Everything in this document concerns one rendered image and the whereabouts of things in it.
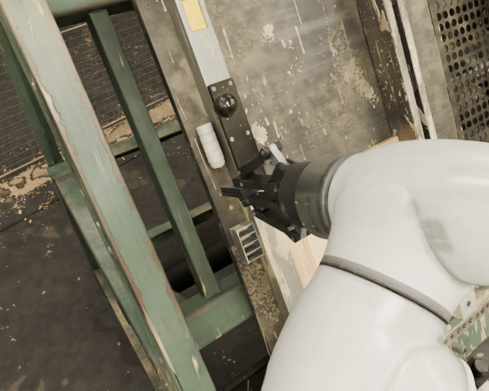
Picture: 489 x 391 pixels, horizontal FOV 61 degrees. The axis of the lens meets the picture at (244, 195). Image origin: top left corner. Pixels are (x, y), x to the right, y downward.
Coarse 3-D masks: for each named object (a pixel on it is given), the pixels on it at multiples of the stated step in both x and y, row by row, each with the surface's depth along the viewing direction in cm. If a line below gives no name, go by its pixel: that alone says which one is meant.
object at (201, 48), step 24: (168, 0) 70; (192, 48) 70; (216, 48) 71; (192, 72) 73; (216, 72) 72; (216, 120) 73; (264, 240) 78; (264, 264) 82; (288, 264) 81; (288, 288) 81; (288, 312) 82
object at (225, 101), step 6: (222, 96) 60; (228, 96) 60; (234, 96) 61; (216, 102) 61; (222, 102) 60; (228, 102) 60; (234, 102) 61; (216, 108) 61; (222, 108) 60; (228, 108) 60; (234, 108) 61; (222, 114) 61; (228, 114) 61; (234, 114) 62
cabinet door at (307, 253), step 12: (288, 240) 83; (300, 240) 85; (312, 240) 86; (324, 240) 88; (300, 252) 85; (312, 252) 86; (300, 264) 85; (312, 264) 86; (300, 276) 85; (312, 276) 86
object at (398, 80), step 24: (360, 0) 89; (384, 0) 84; (384, 24) 86; (408, 24) 88; (384, 48) 89; (408, 48) 88; (384, 72) 91; (408, 72) 91; (384, 96) 94; (408, 96) 89; (408, 120) 91; (432, 120) 93; (456, 312) 103
